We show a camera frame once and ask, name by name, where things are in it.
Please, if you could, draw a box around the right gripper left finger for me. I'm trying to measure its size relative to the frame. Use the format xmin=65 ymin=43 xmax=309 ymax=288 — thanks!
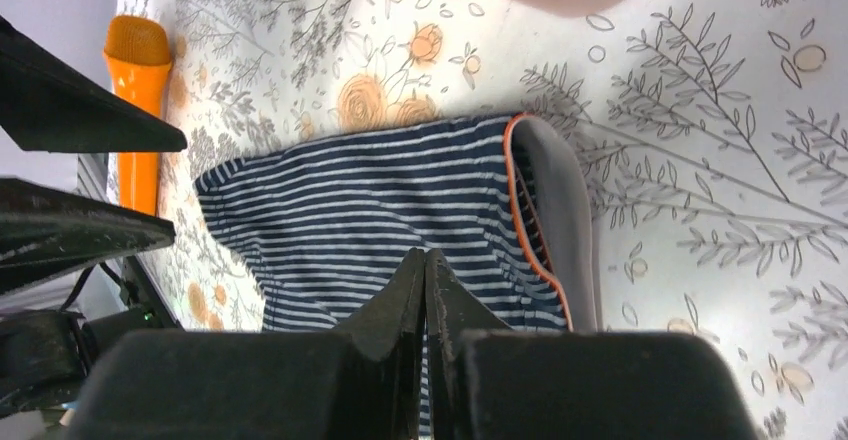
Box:
xmin=66 ymin=249 xmax=425 ymax=439

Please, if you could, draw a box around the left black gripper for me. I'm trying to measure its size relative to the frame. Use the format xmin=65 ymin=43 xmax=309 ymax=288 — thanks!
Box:
xmin=1 ymin=177 xmax=175 ymax=418

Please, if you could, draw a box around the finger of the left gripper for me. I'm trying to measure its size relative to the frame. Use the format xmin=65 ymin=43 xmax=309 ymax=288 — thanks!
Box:
xmin=1 ymin=16 xmax=187 ymax=153

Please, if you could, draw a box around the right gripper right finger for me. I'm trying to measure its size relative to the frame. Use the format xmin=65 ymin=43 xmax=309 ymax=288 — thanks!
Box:
xmin=425 ymin=250 xmax=756 ymax=439

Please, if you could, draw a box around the orange toy microphone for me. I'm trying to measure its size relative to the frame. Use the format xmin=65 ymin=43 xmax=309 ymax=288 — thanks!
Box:
xmin=102 ymin=14 xmax=175 ymax=218

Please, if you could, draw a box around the striped navy garment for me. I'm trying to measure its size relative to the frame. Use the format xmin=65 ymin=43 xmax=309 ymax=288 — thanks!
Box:
xmin=193 ymin=112 xmax=604 ymax=440

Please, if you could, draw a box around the floral table mat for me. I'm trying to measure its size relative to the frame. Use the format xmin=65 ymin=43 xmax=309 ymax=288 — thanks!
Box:
xmin=117 ymin=0 xmax=847 ymax=439

